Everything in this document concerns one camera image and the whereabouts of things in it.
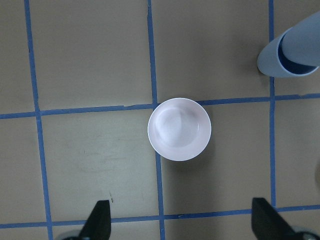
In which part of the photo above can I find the blue cup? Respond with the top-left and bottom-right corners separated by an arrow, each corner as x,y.
282,12 -> 320,67
257,28 -> 319,78

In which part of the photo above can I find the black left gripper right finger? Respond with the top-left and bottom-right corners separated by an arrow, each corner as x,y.
251,197 -> 296,240

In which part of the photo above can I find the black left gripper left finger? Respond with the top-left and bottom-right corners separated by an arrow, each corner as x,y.
77,200 -> 111,240

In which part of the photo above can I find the pink bowl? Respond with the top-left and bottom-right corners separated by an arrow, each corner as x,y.
147,97 -> 212,162

